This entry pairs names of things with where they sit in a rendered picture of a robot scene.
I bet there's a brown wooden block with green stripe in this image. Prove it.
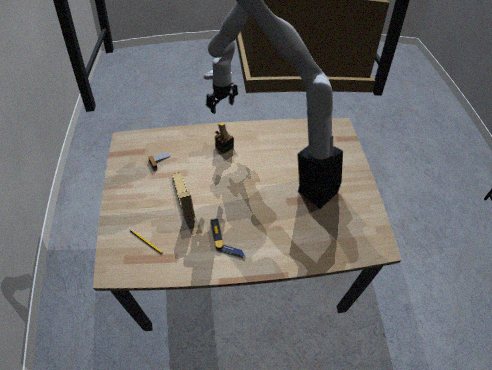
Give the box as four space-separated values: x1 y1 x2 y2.
215 133 234 154

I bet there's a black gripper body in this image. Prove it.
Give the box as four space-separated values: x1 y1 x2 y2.
213 84 231 100

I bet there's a black sliding bevel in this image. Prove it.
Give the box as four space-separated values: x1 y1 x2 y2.
211 218 246 257

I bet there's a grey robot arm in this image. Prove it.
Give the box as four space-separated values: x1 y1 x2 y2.
204 0 333 159

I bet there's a try square with wooden stock and grey blade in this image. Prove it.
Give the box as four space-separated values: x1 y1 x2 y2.
149 152 170 169

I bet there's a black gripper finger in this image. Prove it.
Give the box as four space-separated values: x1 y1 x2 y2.
206 93 224 114
225 82 238 105

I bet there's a l-shaped wooden frame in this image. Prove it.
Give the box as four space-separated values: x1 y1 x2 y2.
172 172 195 220

